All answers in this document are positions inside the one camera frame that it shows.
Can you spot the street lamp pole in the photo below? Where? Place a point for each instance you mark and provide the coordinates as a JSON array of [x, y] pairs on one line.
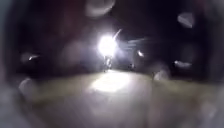
[[107, 50]]

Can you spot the grey paved path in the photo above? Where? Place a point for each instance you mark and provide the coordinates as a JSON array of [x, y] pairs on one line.
[[110, 103]]

